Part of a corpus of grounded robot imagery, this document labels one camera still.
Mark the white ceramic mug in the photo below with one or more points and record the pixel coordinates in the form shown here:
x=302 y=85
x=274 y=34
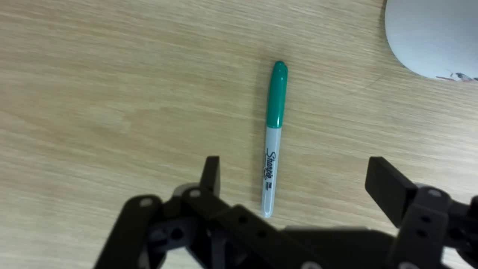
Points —
x=434 y=34

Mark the green capped marker pen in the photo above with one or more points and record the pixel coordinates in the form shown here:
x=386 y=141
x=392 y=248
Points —
x=275 y=109

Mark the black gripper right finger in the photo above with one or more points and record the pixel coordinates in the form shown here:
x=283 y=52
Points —
x=423 y=218

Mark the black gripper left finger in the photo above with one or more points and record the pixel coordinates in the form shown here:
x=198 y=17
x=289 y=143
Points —
x=199 y=209

